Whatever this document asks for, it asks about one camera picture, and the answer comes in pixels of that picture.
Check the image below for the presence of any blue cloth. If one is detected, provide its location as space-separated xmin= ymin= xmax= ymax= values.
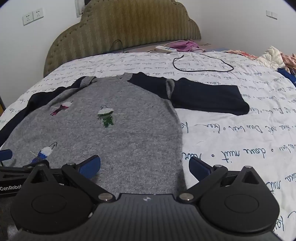
xmin=276 ymin=68 xmax=296 ymax=87

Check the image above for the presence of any black looped cable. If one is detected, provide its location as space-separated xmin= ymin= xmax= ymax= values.
xmin=173 ymin=53 xmax=234 ymax=72

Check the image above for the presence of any white wall socket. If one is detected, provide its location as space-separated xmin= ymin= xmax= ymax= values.
xmin=22 ymin=13 xmax=34 ymax=26
xmin=33 ymin=8 xmax=44 ymax=21

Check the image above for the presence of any white script-printed blanket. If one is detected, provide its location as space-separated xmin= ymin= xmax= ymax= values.
xmin=0 ymin=51 xmax=296 ymax=241

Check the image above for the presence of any window frame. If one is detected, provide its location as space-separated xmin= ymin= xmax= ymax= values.
xmin=76 ymin=0 xmax=87 ymax=16

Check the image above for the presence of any grey and navy knit sweater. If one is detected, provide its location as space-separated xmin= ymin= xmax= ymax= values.
xmin=0 ymin=72 xmax=250 ymax=200

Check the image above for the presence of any white power strip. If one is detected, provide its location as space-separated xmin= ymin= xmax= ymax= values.
xmin=155 ymin=46 xmax=177 ymax=53

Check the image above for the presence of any cream quilted cloth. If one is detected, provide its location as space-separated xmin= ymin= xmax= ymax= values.
xmin=255 ymin=46 xmax=287 ymax=71

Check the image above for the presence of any thin black charging cable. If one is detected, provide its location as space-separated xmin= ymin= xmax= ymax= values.
xmin=110 ymin=39 xmax=130 ymax=54

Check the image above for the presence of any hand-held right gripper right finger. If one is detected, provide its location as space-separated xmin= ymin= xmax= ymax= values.
xmin=176 ymin=156 xmax=261 ymax=203

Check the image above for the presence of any purple cloth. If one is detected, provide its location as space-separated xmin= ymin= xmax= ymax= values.
xmin=170 ymin=40 xmax=206 ymax=53

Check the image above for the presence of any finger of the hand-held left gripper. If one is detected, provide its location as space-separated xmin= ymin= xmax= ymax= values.
xmin=22 ymin=161 xmax=50 ymax=169
xmin=0 ymin=149 xmax=13 ymax=162

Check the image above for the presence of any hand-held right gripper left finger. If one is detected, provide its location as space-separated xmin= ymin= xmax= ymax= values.
xmin=27 ymin=155 xmax=116 ymax=203

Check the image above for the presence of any pink cloth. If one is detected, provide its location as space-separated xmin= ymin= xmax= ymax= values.
xmin=280 ymin=53 xmax=296 ymax=75

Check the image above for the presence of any floral printed cloth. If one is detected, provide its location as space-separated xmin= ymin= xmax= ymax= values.
xmin=223 ymin=49 xmax=258 ymax=61

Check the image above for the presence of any olive padded headboard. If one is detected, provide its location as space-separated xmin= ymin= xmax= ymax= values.
xmin=43 ymin=0 xmax=201 ymax=78

